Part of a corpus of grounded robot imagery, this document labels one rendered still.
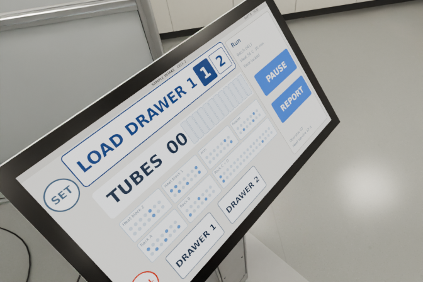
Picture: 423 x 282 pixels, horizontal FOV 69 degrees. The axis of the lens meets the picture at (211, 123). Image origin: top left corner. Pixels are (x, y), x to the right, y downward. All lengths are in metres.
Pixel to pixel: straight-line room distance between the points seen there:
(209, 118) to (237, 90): 0.07
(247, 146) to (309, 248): 1.10
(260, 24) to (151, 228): 0.39
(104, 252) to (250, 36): 0.40
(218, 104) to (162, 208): 0.18
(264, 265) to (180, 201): 1.05
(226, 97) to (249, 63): 0.08
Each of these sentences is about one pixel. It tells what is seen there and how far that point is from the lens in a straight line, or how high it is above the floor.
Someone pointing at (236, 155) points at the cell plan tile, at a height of 1.05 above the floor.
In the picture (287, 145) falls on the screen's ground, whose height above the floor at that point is 1.00.
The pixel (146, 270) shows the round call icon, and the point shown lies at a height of 1.03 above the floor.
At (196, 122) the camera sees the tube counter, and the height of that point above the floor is 1.11.
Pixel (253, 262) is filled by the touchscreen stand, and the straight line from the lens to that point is 1.49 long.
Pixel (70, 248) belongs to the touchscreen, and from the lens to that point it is 0.45.
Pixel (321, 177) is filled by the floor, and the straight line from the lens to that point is 1.75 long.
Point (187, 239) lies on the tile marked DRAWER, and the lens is 0.49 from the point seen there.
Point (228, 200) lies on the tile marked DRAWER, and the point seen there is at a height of 1.01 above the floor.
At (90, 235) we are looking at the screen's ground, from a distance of 0.44.
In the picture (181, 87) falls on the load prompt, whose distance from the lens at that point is 0.47.
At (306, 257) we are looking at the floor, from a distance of 1.56.
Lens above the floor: 1.47
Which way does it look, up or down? 49 degrees down
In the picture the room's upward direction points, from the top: 9 degrees counter-clockwise
